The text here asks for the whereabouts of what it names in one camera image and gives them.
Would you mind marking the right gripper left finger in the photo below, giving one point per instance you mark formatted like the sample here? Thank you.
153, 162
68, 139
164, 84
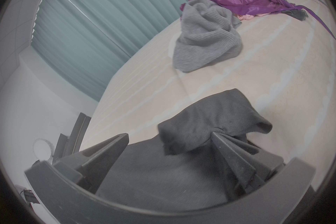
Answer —
86, 165

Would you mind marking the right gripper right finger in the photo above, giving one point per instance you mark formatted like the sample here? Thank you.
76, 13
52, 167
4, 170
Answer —
244, 165

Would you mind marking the black T-shirt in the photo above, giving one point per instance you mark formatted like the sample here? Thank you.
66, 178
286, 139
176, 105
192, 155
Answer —
162, 178

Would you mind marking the bed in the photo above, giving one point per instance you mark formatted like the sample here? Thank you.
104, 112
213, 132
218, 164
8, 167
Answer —
288, 73

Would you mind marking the black chest of drawers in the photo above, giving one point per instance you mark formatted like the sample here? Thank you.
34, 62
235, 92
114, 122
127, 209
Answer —
78, 128

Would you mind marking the round white mirror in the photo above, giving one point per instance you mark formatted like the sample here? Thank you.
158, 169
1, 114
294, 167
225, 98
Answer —
42, 150

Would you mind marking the grey knit garment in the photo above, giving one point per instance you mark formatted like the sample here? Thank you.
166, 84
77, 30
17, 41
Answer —
207, 39

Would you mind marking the pink garment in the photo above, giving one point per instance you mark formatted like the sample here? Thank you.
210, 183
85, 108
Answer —
249, 17

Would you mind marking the black lace garment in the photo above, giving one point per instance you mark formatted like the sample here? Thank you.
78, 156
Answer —
298, 14

